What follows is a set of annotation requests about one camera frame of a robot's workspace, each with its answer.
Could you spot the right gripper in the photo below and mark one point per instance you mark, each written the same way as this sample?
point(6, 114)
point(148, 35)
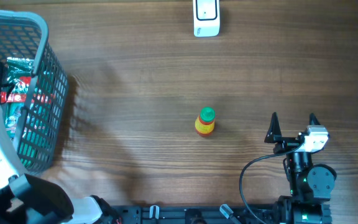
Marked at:
point(274, 135)

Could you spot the green cap sauce bottle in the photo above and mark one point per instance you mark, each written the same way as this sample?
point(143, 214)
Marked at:
point(205, 122)

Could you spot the green 3M gloves package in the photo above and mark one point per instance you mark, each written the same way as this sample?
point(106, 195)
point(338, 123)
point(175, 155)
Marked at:
point(18, 80)

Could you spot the red stick sachet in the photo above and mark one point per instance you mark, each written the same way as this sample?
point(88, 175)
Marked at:
point(21, 98)

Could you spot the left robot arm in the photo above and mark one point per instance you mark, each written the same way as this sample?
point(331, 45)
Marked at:
point(25, 198)

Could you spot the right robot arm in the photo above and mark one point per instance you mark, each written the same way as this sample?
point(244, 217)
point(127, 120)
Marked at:
point(310, 184)

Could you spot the white barcode scanner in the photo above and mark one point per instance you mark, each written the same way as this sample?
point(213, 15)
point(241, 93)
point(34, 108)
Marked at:
point(206, 18)

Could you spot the grey plastic mesh basket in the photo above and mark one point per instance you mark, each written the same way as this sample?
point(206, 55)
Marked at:
point(25, 35)

